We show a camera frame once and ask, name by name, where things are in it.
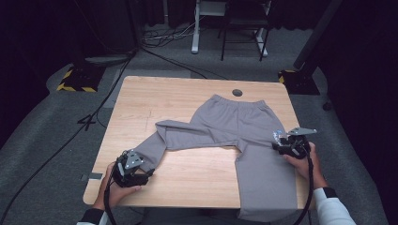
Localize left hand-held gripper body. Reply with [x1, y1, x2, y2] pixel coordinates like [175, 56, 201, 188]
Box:
[111, 148, 150, 189]

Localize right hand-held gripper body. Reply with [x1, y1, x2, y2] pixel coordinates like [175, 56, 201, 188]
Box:
[272, 127, 318, 160]

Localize grey pants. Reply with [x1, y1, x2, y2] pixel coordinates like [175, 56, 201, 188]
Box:
[133, 94, 300, 223]

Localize person's left hand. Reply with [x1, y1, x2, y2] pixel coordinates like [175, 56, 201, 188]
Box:
[91, 161, 143, 212]

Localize person's right hand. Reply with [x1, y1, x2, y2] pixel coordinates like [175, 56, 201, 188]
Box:
[283, 141, 330, 191]

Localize black yellow striped stand base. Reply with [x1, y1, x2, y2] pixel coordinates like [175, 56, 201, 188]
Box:
[277, 68, 321, 96]
[55, 63, 107, 94]

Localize slanted dark metal pole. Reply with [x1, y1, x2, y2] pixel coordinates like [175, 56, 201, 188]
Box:
[292, 0, 344, 71]

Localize black chair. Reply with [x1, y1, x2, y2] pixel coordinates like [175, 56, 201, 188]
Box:
[218, 0, 274, 63]

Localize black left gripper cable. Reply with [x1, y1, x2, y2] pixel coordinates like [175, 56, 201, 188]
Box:
[103, 170, 119, 225]

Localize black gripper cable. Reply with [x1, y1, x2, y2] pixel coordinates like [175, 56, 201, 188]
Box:
[103, 170, 119, 225]
[292, 154, 315, 225]

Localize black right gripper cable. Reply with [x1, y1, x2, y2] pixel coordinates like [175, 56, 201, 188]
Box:
[292, 154, 315, 225]

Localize long black floor cable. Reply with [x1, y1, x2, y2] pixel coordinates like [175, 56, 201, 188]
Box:
[0, 46, 140, 223]

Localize white desk frame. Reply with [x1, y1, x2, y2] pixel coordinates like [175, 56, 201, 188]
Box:
[191, 0, 273, 58]

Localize bundle of floor cables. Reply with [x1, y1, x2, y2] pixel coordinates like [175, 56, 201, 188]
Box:
[140, 17, 205, 50]

